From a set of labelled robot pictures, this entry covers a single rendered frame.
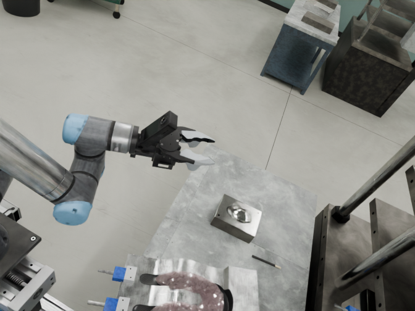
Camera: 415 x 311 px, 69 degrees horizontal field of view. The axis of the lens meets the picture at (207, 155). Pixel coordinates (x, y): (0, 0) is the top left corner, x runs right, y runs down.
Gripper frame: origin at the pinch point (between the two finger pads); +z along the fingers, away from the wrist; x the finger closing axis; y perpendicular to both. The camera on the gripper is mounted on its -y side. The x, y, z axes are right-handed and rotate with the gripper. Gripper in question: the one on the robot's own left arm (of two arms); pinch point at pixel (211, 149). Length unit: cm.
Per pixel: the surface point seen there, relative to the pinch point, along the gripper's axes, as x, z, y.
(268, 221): -16, 51, 68
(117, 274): 18, -17, 57
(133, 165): -96, -20, 160
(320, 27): -311, 174, 106
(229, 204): -19, 28, 62
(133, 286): 21, -11, 58
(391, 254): 8, 81, 31
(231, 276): 16, 24, 53
